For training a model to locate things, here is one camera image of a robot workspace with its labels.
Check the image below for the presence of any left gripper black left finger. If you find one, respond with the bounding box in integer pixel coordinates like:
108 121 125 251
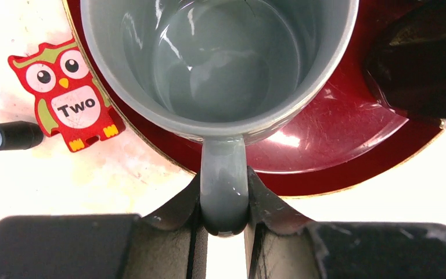
0 177 208 278

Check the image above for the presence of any light blue tripod stand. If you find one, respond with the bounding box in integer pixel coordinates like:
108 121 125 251
0 121 44 151

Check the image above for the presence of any white faceted cup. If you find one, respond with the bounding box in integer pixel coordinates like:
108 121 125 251
364 1 446 129

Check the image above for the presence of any grey ceramic mug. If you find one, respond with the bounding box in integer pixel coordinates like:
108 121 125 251
80 1 359 237

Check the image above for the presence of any red owl number tag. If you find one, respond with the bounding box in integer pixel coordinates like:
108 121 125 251
8 39 126 152

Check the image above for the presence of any red round tray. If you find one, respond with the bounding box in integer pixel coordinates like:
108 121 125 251
64 1 441 197

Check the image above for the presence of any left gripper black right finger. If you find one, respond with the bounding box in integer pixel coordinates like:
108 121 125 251
244 169 446 278

